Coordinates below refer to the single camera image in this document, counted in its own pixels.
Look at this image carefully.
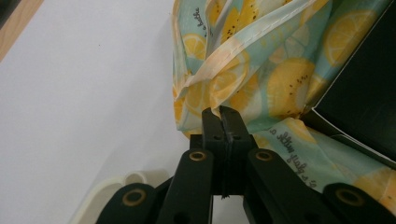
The wooden table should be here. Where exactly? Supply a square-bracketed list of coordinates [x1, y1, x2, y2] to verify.
[0, 0, 45, 63]

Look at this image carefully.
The cream plastic tray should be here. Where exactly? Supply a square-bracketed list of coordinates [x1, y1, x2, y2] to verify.
[68, 169, 172, 224]

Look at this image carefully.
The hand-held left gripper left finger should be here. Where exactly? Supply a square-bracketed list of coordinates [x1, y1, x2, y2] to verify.
[190, 106, 226, 196]

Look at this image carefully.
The black rectangular box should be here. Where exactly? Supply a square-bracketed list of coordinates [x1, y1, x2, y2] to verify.
[299, 0, 396, 171]

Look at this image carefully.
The lemon print cloth bag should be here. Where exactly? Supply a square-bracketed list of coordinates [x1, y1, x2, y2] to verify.
[172, 0, 396, 217]

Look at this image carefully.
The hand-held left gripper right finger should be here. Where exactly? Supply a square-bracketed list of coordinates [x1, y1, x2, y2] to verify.
[219, 105, 259, 198]

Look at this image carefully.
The white table sheet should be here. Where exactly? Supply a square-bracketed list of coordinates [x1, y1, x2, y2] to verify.
[0, 0, 250, 224]

